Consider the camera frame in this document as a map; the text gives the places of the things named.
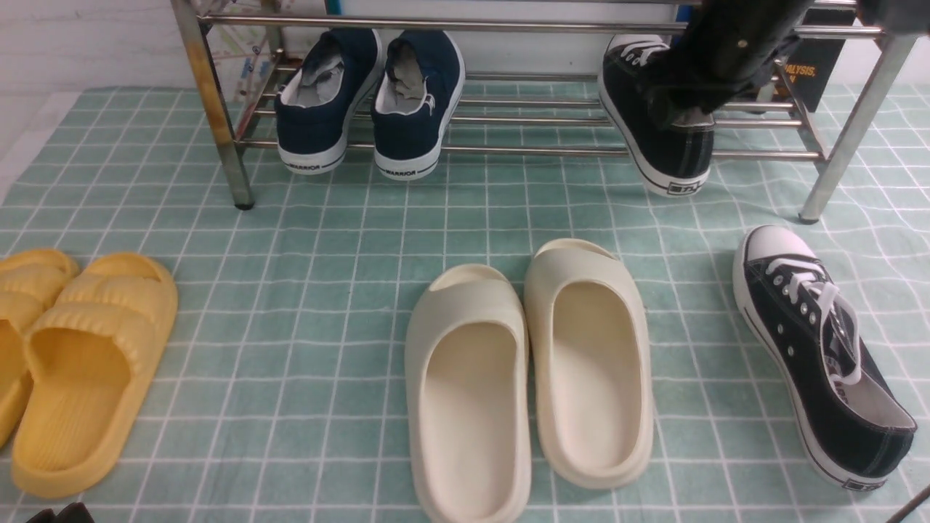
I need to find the cream slipper right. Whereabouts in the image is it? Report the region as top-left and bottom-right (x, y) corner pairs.
(522, 238), (654, 490)

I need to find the navy sneaker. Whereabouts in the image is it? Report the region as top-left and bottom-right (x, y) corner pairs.
(275, 28), (384, 176)
(370, 30), (466, 182)

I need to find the green checkered cloth mat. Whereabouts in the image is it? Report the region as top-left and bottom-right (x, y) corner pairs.
(1, 85), (928, 522)

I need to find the yellow slipper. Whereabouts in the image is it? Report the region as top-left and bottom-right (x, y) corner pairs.
(11, 252), (179, 498)
(1, 248), (80, 446)

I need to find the dark image processing book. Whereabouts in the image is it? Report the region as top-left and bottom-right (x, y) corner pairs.
(784, 9), (857, 112)

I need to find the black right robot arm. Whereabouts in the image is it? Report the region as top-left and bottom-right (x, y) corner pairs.
(2, 1), (928, 522)

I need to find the black canvas sneaker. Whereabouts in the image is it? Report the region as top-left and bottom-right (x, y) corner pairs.
(598, 34), (716, 198)
(732, 225), (918, 491)

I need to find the cream slipper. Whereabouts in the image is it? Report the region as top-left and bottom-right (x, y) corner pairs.
(522, 238), (654, 490)
(404, 264), (532, 522)

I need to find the yellow slipper right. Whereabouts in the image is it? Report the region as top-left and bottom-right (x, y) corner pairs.
(11, 252), (179, 498)

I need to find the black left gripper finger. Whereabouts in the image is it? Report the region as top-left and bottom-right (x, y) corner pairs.
(57, 503), (95, 523)

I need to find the yellow slipper outer left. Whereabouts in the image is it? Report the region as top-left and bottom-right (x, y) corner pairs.
(1, 248), (80, 446)

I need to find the cream slipper left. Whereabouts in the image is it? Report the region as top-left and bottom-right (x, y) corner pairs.
(404, 264), (532, 522)

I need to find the navy sneaker left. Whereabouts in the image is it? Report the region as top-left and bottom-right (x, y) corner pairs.
(275, 28), (384, 176)

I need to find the patterned paper behind rack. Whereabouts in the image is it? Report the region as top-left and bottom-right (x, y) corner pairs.
(193, 1), (290, 116)

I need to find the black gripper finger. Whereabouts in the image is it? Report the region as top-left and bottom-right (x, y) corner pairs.
(26, 508), (56, 523)

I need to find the navy sneaker right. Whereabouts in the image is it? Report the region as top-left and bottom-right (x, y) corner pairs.
(370, 30), (466, 182)

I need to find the silver metal shoe rack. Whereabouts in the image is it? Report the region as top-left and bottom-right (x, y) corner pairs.
(170, 1), (928, 224)

